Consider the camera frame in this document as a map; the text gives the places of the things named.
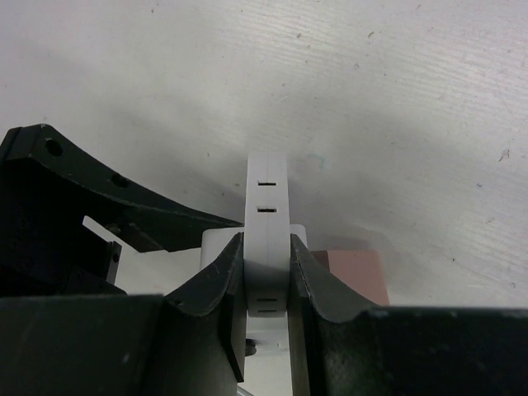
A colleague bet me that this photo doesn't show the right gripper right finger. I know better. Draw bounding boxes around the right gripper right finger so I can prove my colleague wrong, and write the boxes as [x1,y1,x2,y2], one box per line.
[288,235,391,395]

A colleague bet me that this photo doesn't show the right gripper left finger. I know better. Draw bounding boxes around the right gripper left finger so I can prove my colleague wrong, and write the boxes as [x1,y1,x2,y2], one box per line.
[158,233,246,395]

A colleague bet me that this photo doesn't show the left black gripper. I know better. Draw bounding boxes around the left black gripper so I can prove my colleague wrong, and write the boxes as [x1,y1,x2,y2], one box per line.
[1,124,239,297]

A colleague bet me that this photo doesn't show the pink plug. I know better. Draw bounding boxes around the pink plug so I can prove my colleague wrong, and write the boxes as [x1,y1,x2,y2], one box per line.
[312,250,389,305]

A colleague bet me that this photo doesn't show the white multi-outlet adapter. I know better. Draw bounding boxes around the white multi-outlet adapter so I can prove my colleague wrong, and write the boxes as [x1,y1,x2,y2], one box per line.
[243,153,290,318]

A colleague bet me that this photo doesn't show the white power strip socket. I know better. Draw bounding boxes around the white power strip socket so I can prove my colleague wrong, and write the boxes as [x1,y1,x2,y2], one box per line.
[200,224,307,356]

